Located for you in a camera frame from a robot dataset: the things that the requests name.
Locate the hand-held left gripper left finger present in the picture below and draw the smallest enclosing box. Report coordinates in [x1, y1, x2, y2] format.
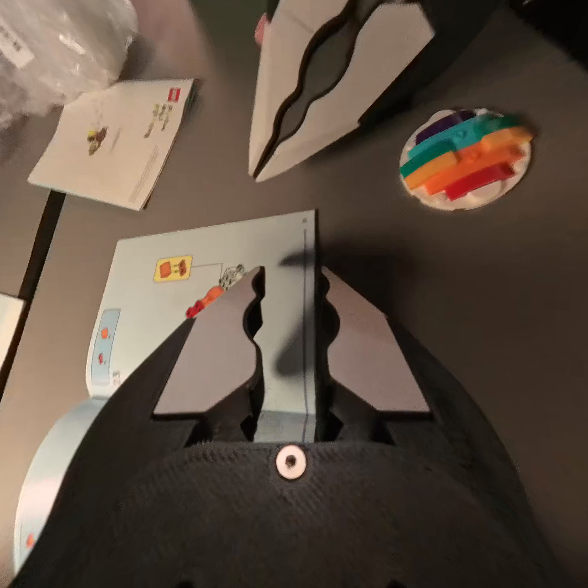
[153, 266, 267, 421]

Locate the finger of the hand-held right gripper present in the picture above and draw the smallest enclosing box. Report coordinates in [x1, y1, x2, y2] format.
[248, 0, 356, 180]
[254, 2, 437, 183]

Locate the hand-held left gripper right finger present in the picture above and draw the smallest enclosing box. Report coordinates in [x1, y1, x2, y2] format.
[317, 266, 432, 416]

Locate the lego instruction booklet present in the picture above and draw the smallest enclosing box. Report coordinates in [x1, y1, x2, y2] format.
[14, 210, 319, 575]

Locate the round rainbow lego disc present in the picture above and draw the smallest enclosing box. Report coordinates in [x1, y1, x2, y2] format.
[399, 108, 536, 212]

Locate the small white instruction leaflet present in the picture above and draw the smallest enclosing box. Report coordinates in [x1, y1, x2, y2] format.
[28, 78, 200, 212]

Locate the clear plastic bag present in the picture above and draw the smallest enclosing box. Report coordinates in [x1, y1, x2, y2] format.
[0, 0, 138, 127]

